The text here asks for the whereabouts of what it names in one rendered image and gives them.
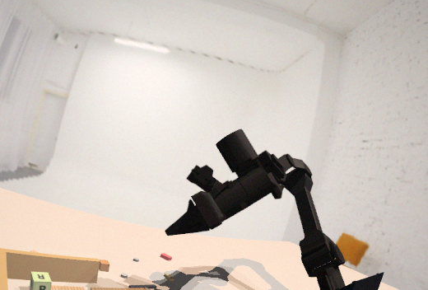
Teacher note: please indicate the red rectangular block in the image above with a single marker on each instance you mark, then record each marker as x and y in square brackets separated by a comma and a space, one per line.
[166, 257]

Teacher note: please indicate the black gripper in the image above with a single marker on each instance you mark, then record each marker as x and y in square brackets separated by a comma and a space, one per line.
[211, 212]

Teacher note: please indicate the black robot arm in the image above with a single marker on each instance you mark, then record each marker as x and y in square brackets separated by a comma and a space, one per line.
[262, 174]

